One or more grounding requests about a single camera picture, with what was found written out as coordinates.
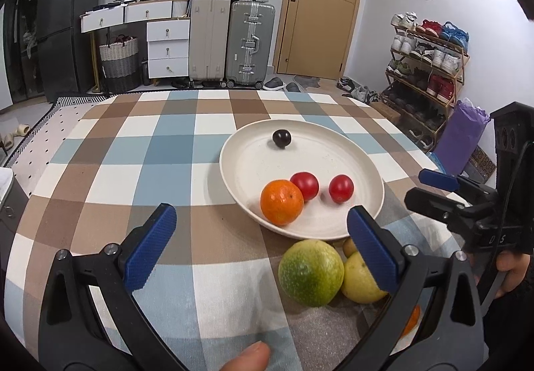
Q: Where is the yellow-green guava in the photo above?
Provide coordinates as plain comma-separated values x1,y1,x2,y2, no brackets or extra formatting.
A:
341,251,388,304

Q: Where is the large green-yellow citrus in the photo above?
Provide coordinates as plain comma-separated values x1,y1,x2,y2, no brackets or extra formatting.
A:
278,240,344,308

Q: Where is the red tomato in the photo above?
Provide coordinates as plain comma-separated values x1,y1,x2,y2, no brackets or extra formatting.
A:
290,172,319,203
328,175,355,204

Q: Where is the orange tangerine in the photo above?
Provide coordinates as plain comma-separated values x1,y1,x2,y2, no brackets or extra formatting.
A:
401,304,422,338
260,179,304,226

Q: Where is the dark plum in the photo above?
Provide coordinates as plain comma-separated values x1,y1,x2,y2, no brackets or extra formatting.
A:
272,129,292,149

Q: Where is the person's right hand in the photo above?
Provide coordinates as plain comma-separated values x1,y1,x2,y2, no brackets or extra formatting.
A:
495,251,531,299

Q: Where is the person's left hand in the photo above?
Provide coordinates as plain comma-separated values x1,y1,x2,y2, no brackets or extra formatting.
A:
221,341,271,371

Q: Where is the purple bag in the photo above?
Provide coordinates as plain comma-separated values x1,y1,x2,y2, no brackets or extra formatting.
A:
434,98,491,176

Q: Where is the checkered tablecloth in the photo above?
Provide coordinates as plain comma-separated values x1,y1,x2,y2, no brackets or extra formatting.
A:
5,90,458,370

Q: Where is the cream oval plate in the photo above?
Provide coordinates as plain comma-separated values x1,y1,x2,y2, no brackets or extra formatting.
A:
219,120,385,241

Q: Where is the wooden shoe rack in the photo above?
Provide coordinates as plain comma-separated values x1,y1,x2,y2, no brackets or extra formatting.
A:
380,12,470,153

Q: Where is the woven laundry basket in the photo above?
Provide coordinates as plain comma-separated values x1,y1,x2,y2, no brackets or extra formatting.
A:
99,34,141,94

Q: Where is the wooden door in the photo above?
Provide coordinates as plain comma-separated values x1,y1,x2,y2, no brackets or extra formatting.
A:
273,0,359,80

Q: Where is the silver grey suitcase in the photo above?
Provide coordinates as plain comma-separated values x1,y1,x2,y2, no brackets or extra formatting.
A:
225,1,275,89

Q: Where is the white drawer desk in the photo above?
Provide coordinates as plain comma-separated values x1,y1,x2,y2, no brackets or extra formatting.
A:
80,0,190,79

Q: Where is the beige suitcase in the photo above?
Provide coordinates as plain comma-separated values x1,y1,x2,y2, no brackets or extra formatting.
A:
188,0,231,82

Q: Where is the dark glass cabinet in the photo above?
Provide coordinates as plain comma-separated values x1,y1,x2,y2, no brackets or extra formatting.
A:
3,0,43,103

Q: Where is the black refrigerator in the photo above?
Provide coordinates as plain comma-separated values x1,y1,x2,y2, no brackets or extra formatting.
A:
36,0,99,103

